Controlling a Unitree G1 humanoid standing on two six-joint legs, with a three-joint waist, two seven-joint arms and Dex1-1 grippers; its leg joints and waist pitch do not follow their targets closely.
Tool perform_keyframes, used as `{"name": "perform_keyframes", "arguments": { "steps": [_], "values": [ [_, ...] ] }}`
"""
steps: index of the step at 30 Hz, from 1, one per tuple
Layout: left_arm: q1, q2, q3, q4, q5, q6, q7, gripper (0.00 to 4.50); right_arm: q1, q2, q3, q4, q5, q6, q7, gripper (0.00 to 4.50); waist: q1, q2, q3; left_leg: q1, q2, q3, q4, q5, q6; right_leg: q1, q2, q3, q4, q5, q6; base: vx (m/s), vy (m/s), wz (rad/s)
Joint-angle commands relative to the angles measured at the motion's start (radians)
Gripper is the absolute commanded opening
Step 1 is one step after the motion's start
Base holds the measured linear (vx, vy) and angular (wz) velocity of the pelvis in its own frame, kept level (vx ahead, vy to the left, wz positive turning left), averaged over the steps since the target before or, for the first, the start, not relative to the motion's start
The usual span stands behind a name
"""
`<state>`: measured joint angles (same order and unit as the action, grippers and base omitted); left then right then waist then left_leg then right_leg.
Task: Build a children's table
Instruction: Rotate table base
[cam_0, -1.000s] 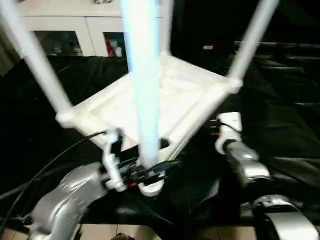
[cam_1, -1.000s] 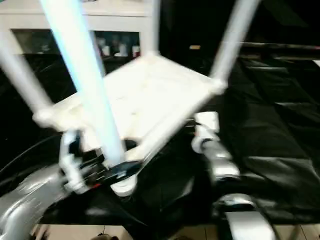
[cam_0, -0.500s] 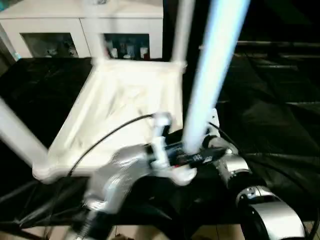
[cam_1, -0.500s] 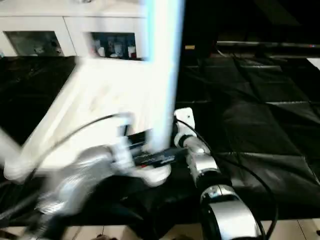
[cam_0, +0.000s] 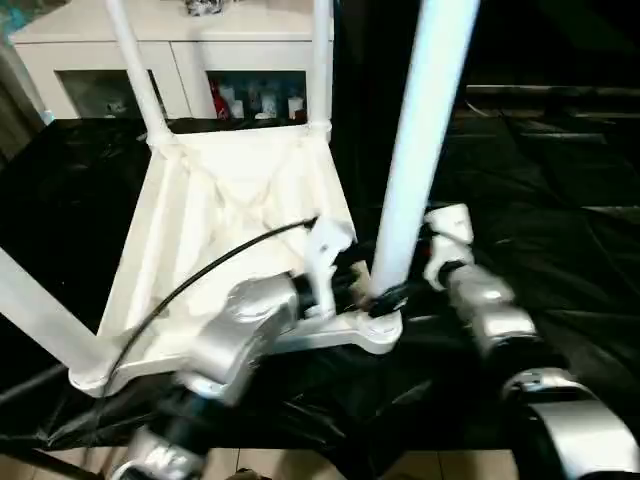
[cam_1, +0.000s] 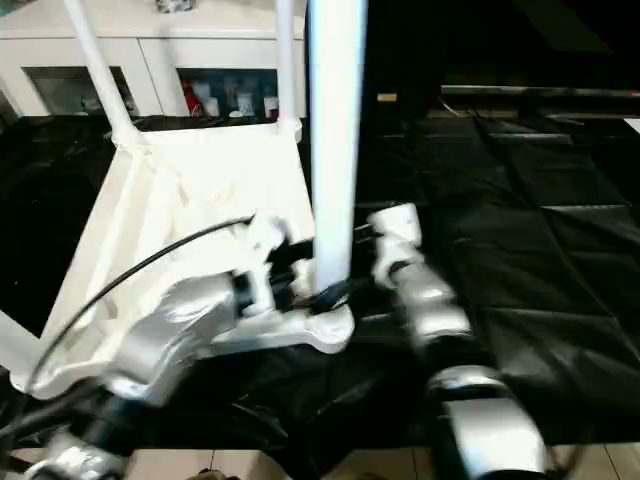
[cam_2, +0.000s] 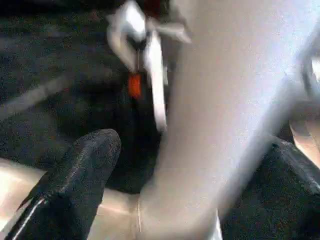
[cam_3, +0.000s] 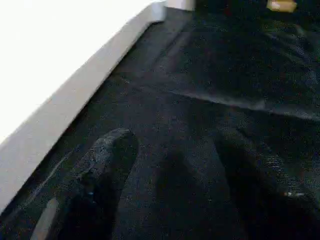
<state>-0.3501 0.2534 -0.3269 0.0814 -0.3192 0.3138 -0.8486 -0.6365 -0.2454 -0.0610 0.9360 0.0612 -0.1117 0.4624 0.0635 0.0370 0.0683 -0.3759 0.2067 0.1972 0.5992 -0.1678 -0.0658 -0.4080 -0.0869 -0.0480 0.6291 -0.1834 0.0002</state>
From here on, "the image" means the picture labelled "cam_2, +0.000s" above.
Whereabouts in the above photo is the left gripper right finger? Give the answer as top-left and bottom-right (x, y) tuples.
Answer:
(219, 136), (320, 240)

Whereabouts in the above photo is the white plastic table top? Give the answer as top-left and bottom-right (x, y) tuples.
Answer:
(0, 117), (320, 240)

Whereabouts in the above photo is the white plastic table leg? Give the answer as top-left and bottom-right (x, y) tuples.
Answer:
(138, 0), (320, 240)

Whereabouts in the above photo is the black mat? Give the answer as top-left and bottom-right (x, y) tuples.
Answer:
(0, 0), (181, 196)

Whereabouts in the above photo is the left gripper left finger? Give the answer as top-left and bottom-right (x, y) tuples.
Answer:
(4, 128), (123, 240)

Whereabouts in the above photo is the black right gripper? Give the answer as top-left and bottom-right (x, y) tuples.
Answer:
(122, 69), (156, 141)

